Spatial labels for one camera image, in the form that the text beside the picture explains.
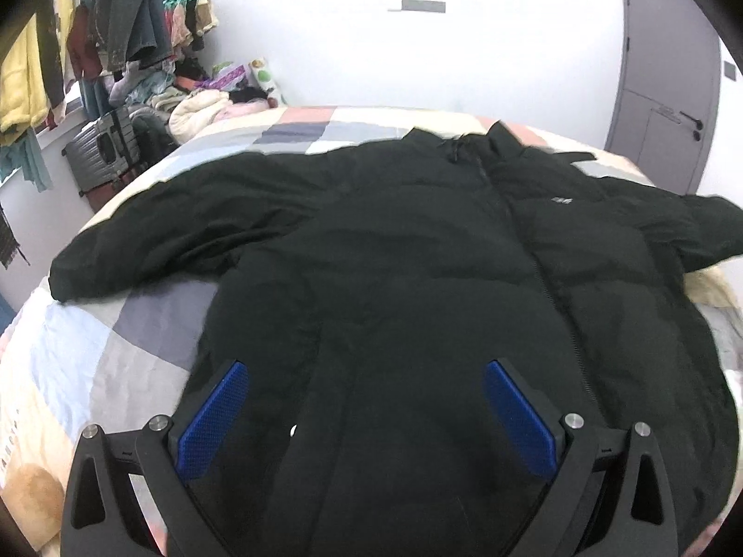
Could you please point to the black door handle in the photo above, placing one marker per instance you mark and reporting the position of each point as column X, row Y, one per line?
column 698, row 125

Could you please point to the grey wall light switch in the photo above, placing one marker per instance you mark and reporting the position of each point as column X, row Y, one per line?
column 729, row 70

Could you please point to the grey wall panel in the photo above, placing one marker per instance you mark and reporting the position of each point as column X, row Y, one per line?
column 419, row 6

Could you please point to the dotted white pillow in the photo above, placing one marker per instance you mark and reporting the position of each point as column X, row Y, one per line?
column 264, row 79

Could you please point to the yellow fluffy hanging coat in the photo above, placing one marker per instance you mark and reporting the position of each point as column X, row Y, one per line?
column 24, row 103

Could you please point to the grey hard-shell suitcase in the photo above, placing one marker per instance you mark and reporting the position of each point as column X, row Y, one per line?
column 103, row 151

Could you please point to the black puffer jacket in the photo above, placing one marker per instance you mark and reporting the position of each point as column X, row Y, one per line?
column 406, row 301

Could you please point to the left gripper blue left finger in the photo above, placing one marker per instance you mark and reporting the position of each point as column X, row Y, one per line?
column 204, row 417

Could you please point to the dark grey hanging jacket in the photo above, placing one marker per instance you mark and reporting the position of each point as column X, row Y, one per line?
column 130, row 31

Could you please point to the grey bedroom door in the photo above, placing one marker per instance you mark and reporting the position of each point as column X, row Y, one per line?
column 670, row 63

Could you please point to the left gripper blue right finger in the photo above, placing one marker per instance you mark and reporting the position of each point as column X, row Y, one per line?
column 530, row 420

